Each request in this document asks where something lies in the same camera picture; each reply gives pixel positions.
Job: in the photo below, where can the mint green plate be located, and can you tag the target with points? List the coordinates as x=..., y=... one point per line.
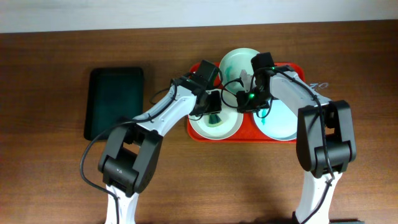
x=237, y=64

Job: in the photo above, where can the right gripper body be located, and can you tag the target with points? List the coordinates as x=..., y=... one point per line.
x=252, y=106

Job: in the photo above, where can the white plate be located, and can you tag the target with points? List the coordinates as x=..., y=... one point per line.
x=231, y=123
x=280, y=124

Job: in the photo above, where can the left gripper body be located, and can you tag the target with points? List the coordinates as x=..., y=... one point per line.
x=211, y=109

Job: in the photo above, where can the green dish sponge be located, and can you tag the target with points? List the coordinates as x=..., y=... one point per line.
x=214, y=120

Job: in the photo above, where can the black rectangular tray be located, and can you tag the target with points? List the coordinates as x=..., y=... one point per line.
x=115, y=95

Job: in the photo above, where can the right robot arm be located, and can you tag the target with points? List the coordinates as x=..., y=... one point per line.
x=325, y=142

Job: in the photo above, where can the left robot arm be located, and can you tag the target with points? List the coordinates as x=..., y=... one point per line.
x=132, y=149

